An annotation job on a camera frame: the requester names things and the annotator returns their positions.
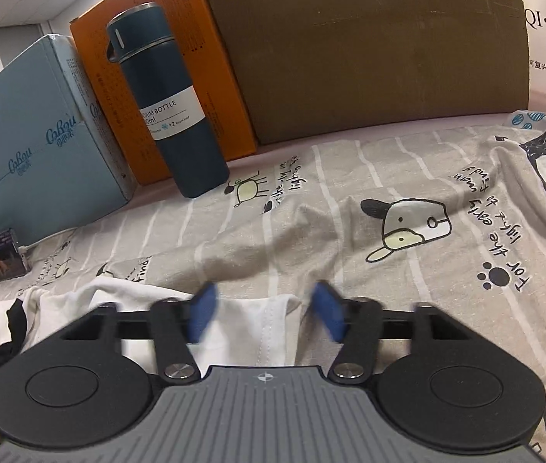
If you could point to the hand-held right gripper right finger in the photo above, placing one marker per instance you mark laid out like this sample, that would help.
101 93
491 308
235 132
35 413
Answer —
328 311

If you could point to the light blue cardboard box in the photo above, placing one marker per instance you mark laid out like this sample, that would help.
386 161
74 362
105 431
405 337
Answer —
37 130

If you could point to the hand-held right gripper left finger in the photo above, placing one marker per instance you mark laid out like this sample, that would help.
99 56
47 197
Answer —
203 313

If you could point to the dark blue vacuum bottle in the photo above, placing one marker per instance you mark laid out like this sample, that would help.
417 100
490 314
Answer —
176 154

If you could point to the smartphone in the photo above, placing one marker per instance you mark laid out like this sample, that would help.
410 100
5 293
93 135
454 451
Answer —
0 258

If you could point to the brown headboard cushion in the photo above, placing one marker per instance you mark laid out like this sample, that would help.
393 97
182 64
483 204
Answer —
374 48

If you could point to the grey striped printed bed sheet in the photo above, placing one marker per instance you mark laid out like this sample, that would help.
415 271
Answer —
326 251

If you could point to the white garment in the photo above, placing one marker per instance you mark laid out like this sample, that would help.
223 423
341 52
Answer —
273 328

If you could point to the orange cardboard box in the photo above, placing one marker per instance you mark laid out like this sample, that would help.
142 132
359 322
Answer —
220 58

